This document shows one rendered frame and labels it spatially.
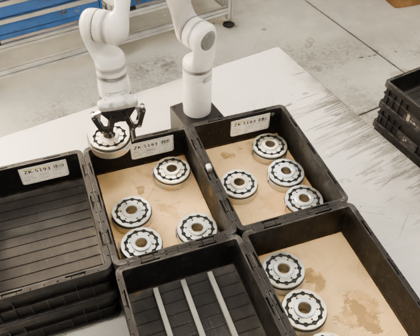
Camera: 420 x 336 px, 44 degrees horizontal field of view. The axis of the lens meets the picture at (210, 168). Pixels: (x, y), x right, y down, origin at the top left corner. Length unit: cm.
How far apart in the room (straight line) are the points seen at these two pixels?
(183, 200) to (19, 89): 203
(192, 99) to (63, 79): 174
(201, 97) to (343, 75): 181
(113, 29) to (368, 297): 84
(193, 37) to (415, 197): 83
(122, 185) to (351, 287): 66
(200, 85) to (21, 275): 75
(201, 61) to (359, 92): 181
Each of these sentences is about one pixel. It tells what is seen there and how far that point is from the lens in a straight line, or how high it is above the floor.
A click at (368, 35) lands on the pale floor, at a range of 379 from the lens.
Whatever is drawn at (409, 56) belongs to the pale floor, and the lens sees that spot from 367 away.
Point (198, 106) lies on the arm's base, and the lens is 168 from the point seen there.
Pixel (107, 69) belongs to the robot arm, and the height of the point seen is 123.
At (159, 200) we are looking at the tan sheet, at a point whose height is 83.
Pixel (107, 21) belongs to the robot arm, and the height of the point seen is 135.
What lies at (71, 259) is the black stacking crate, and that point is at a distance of 135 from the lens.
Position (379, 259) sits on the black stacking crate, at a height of 91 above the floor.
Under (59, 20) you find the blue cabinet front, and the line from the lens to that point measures 319.
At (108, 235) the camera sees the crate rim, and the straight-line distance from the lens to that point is 127.
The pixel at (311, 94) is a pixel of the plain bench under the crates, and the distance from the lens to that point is 202.
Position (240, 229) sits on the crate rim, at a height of 93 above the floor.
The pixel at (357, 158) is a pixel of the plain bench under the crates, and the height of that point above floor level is 70.
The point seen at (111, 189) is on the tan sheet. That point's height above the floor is 83.
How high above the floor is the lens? 192
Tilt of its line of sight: 46 degrees down
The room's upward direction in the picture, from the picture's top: 1 degrees clockwise
